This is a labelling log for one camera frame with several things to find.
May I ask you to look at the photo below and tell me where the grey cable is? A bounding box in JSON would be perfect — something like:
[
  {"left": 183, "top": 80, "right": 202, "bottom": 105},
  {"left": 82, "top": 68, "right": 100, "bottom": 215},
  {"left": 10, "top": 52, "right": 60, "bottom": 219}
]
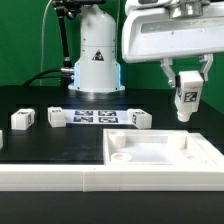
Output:
[{"left": 39, "top": 0, "right": 54, "bottom": 87}]

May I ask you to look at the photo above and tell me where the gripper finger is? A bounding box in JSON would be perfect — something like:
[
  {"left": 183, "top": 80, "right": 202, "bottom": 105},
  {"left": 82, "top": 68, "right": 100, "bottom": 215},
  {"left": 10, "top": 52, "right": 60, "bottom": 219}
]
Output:
[
  {"left": 160, "top": 58, "right": 176, "bottom": 88},
  {"left": 199, "top": 54, "right": 213, "bottom": 82}
]

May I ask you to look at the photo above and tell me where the AprilTag marker sheet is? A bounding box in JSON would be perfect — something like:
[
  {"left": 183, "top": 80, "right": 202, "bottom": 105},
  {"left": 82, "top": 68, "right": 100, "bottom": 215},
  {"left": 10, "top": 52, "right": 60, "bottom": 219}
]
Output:
[{"left": 64, "top": 109, "right": 131, "bottom": 125}]

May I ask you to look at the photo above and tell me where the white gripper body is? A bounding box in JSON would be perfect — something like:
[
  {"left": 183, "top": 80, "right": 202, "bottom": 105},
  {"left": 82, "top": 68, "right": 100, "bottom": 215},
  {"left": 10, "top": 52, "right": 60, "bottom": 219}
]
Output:
[{"left": 122, "top": 6, "right": 224, "bottom": 63}]

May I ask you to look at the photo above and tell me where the white square table top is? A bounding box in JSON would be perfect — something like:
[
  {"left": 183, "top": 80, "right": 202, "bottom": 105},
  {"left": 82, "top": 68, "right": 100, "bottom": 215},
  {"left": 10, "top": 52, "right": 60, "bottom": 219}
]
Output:
[{"left": 103, "top": 129, "right": 216, "bottom": 166}]

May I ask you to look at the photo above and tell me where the white obstacle fence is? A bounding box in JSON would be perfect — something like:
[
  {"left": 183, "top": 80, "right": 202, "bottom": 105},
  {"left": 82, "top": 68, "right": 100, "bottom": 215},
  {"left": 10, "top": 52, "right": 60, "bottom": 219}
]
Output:
[{"left": 0, "top": 133, "right": 224, "bottom": 192}]

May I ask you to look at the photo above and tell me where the white part at left edge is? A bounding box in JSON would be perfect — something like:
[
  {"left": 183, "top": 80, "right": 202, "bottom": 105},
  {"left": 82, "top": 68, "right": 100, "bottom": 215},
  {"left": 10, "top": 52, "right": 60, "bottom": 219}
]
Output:
[{"left": 0, "top": 130, "right": 3, "bottom": 150}]

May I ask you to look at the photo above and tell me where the black cable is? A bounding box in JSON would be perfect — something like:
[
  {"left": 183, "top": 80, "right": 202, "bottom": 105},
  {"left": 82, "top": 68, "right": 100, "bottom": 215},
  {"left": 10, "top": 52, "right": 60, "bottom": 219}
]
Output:
[{"left": 22, "top": 68, "right": 74, "bottom": 87}]

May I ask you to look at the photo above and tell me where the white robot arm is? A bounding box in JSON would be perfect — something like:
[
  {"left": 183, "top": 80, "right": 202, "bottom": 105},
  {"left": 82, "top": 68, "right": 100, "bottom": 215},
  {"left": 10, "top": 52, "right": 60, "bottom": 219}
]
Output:
[{"left": 72, "top": 0, "right": 224, "bottom": 93}]

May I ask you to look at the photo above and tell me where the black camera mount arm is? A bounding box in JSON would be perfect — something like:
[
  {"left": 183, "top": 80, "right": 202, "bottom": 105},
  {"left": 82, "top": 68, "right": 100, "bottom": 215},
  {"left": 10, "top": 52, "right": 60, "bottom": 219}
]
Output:
[{"left": 52, "top": 0, "right": 106, "bottom": 68}]

